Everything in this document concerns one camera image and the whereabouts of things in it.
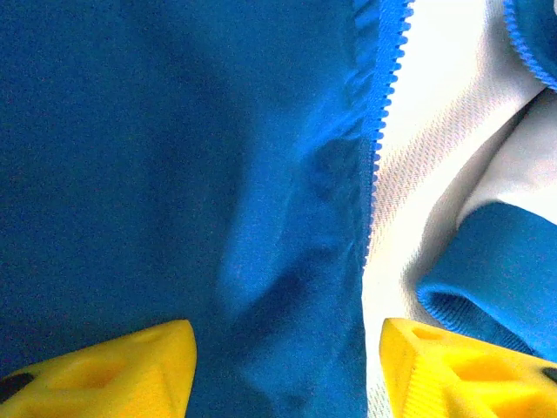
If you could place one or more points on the blue red white zip jacket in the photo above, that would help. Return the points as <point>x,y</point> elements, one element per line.
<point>130,130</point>

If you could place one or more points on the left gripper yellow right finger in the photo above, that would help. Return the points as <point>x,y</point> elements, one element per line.
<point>457,379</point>

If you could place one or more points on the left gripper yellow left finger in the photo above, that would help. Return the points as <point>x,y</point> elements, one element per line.
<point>109,374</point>

